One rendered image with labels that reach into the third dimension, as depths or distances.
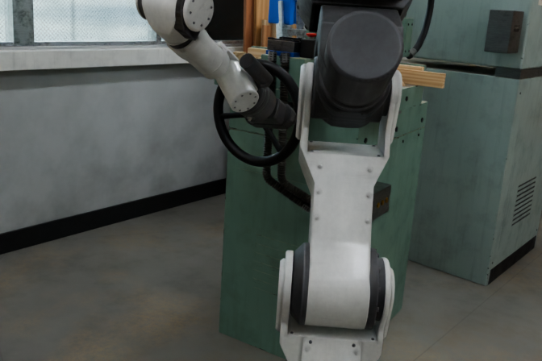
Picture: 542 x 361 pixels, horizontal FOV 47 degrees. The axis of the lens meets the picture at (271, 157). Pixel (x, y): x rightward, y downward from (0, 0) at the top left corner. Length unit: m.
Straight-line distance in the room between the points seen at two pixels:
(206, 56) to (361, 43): 0.39
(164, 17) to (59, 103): 1.74
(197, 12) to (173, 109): 2.13
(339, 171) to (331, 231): 0.11
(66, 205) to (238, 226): 1.17
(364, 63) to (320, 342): 0.50
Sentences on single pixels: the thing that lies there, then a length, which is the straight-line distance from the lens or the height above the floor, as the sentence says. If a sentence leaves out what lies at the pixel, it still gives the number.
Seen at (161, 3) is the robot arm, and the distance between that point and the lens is 1.13.
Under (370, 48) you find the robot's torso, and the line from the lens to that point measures 0.92.
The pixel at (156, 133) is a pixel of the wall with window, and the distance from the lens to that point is 3.18.
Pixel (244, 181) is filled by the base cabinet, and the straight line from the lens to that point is 1.93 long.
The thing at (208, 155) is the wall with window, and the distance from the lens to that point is 3.47.
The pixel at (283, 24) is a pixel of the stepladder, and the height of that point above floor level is 1.01.
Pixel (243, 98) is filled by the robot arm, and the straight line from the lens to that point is 1.29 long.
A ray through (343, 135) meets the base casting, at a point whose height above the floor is 0.75.
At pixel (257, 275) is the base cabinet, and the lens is 2.00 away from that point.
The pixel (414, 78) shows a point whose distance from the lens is 1.80.
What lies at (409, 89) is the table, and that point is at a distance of 1.74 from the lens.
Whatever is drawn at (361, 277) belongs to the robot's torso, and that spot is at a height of 0.66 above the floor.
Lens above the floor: 1.10
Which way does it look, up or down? 14 degrees down
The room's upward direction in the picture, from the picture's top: 4 degrees clockwise
